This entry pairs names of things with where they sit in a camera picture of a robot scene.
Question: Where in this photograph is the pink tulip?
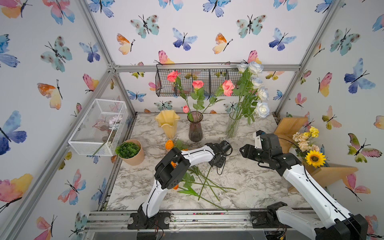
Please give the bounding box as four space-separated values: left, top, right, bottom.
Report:
183 105 194 122

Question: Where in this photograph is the pink rose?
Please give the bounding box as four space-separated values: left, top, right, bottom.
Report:
203 80 235 114

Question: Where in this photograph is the pink rose pair stem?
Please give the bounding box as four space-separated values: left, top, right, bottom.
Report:
167 71 205 112

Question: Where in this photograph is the small white rose stem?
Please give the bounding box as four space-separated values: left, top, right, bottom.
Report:
241 62 264 110

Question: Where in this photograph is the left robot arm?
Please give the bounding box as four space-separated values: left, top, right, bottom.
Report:
138 141 233 219

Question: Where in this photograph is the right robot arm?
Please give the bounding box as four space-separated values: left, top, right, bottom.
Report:
240 131 369 240

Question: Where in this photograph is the purple glass vase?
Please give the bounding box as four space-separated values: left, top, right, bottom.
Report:
187 111 204 142

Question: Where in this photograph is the wooden corner shelf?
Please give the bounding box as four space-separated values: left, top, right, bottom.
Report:
274 117 358 187

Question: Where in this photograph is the orange tulip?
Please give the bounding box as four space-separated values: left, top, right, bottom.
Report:
178 186 228 211

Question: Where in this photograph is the clear glass vase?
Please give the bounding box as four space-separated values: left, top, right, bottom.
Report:
226 110 242 138

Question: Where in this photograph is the sunflower bouquet in vase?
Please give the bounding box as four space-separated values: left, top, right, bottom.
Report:
292 127 327 168

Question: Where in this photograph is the orange rose flower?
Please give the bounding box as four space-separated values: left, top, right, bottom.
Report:
165 140 188 151

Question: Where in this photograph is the yellow ruffled vase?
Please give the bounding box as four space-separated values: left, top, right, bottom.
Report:
155 110 181 140

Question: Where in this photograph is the potted green succulent plant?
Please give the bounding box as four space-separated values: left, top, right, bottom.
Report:
115 140 145 166

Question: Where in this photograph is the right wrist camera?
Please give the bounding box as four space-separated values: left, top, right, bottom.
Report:
253 130 266 149

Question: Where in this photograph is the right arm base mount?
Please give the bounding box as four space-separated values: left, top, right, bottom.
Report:
250 202 288 229

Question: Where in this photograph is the black wire wall basket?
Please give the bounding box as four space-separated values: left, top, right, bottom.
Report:
155 62 244 98

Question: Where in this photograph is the white mesh wall basket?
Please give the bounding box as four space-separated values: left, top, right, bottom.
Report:
68 99 128 157

